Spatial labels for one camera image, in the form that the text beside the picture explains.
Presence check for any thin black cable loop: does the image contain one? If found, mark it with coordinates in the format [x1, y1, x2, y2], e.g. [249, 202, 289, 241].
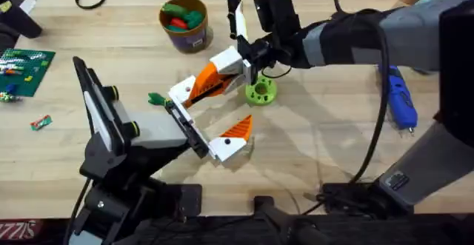
[258, 64, 293, 80]

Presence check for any black mount post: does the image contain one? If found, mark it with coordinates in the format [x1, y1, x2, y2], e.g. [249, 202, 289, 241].
[253, 195, 334, 245]

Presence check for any green disc with holes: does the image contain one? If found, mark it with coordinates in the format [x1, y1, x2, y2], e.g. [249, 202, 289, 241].
[244, 75, 278, 107]

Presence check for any green board with blocks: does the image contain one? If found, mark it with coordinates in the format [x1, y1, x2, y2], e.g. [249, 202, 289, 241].
[0, 47, 56, 98]

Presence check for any black bulky object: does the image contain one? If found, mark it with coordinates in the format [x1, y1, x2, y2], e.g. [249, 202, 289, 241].
[0, 0, 44, 50]

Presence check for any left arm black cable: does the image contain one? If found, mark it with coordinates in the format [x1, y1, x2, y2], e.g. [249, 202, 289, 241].
[64, 178, 92, 245]

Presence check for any small red green toy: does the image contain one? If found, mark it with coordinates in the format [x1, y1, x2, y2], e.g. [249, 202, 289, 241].
[30, 114, 53, 131]

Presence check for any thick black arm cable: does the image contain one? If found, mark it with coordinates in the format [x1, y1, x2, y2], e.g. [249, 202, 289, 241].
[327, 0, 392, 185]

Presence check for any black rail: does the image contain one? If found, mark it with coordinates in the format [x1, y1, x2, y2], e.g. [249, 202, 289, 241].
[0, 215, 474, 245]

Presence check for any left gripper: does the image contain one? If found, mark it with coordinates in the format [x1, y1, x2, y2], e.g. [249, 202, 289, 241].
[127, 75, 255, 164]

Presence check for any orange ribbed wedge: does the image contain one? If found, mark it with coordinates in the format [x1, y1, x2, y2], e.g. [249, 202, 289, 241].
[183, 78, 208, 108]

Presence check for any red label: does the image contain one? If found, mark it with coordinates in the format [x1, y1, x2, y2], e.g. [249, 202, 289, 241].
[0, 218, 44, 241]

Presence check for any brown tub with toys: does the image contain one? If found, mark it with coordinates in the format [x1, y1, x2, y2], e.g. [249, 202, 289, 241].
[158, 0, 210, 55]

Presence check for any small toy block cluster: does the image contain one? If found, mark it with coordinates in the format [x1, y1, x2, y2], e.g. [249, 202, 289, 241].
[0, 91, 21, 104]

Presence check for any green toy vegetable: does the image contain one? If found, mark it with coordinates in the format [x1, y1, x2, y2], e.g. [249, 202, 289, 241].
[147, 92, 168, 107]

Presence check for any blue electric screwdriver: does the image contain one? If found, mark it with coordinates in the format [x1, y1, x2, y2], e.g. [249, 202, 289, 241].
[379, 64, 419, 134]

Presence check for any black left wrist plate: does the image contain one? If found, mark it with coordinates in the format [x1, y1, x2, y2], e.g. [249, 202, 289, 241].
[73, 56, 114, 157]

